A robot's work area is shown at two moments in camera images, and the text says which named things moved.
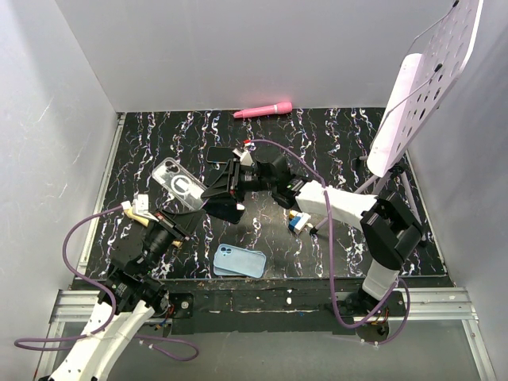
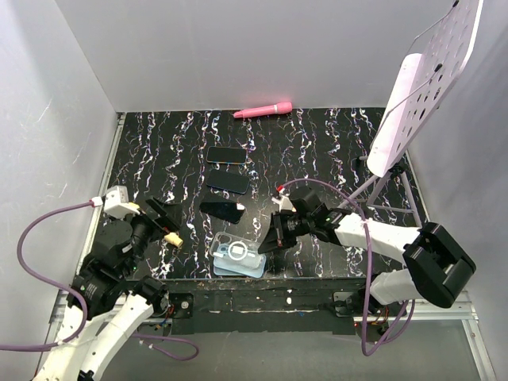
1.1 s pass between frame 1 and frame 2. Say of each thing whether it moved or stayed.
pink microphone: stayed
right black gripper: moved
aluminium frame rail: stayed
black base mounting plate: stayed
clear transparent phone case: moved
